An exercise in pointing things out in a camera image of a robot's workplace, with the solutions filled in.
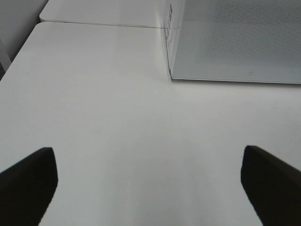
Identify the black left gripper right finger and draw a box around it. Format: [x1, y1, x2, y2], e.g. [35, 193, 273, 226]
[240, 145, 301, 226]

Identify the white microwave door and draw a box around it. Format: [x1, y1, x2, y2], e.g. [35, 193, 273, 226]
[173, 0, 301, 84]

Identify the white microwave oven body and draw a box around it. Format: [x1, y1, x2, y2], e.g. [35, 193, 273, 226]
[163, 0, 186, 79]

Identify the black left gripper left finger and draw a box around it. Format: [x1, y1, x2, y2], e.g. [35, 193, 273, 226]
[0, 147, 58, 226]

